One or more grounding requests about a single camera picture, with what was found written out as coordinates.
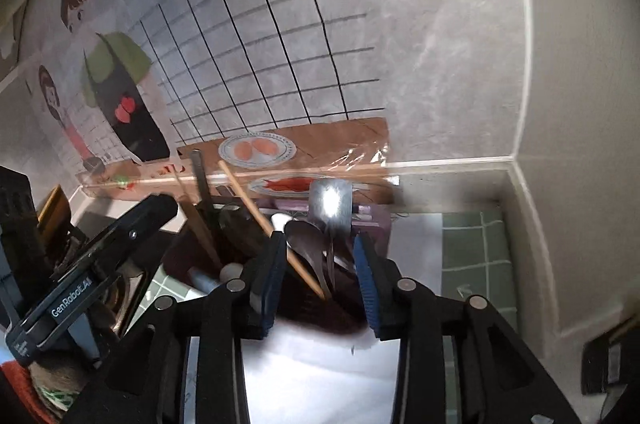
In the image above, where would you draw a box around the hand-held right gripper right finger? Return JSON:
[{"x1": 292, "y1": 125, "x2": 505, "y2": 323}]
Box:
[{"x1": 354, "y1": 235, "x2": 583, "y2": 424}]

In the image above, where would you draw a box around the twine roll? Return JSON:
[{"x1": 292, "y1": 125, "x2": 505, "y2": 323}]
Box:
[{"x1": 27, "y1": 354, "x2": 96, "y2": 417}]

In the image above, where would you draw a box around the green grid mat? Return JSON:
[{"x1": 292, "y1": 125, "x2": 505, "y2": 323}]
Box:
[{"x1": 120, "y1": 211, "x2": 516, "y2": 424}]

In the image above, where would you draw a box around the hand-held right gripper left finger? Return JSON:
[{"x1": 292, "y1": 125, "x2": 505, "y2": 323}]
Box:
[{"x1": 62, "y1": 234, "x2": 288, "y2": 424}]

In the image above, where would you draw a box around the purple utensil container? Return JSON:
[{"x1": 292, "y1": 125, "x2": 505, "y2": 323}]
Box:
[{"x1": 162, "y1": 199, "x2": 393, "y2": 335}]

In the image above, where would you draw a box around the metal spoon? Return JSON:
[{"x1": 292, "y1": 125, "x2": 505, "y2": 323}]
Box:
[{"x1": 284, "y1": 220, "x2": 332, "y2": 297}]

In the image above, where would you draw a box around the white leaf-print cloth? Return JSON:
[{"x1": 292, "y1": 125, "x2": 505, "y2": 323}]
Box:
[{"x1": 182, "y1": 211, "x2": 443, "y2": 424}]

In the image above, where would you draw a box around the black labelled box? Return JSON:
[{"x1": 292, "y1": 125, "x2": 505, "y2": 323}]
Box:
[{"x1": 582, "y1": 314, "x2": 640, "y2": 397}]

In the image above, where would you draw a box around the metal spatula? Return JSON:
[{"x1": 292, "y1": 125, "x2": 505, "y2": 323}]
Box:
[{"x1": 308, "y1": 179, "x2": 357, "y2": 275}]

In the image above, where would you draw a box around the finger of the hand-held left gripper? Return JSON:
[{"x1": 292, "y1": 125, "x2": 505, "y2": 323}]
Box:
[{"x1": 115, "y1": 194, "x2": 179, "y2": 249}]

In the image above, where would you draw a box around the blue utensil handle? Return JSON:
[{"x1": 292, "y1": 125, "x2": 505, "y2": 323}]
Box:
[{"x1": 187, "y1": 266, "x2": 222, "y2": 293}]

